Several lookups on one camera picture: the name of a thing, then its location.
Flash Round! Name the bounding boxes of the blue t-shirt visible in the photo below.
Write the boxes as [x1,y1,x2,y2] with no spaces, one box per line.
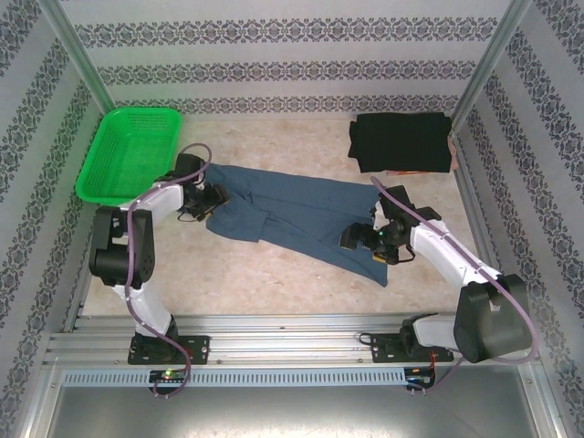
[203,163,390,288]

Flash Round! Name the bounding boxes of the green plastic basket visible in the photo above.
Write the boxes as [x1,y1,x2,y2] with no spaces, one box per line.
[75,107,183,210]

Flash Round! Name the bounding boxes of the black folded t-shirt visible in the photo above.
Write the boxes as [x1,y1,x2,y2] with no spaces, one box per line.
[347,112,453,174]

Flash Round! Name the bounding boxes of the grey metal sheet panel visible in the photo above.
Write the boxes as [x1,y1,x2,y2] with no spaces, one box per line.
[26,385,562,438]

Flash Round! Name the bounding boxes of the aluminium frame side rail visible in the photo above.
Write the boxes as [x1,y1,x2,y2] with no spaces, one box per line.
[61,207,113,332]
[450,131,506,277]

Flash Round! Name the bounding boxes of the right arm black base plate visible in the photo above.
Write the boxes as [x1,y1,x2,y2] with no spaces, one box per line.
[370,332,457,365]

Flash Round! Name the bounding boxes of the aluminium mounting rail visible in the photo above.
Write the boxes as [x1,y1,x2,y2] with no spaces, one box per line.
[43,312,462,369]

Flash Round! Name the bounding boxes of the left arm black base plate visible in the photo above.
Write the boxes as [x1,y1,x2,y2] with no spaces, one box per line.
[129,335,211,366]

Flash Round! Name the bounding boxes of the slotted grey cable duct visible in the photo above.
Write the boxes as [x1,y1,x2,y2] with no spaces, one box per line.
[58,367,408,389]

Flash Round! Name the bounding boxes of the aluminium frame post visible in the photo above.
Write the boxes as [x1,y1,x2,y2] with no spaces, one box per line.
[449,0,535,133]
[38,0,118,115]

